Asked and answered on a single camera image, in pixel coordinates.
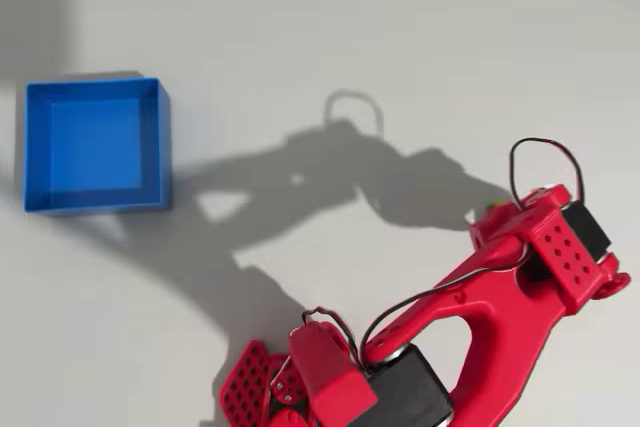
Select blue square box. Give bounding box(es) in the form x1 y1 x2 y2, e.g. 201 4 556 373
23 75 174 213

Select thin black forearm wire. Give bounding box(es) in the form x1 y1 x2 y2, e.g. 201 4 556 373
359 239 531 378

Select thin black wrist wire loop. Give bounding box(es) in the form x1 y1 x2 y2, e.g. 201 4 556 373
508 136 585 209

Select red black white servo wire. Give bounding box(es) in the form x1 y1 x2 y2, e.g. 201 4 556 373
301 305 372 376

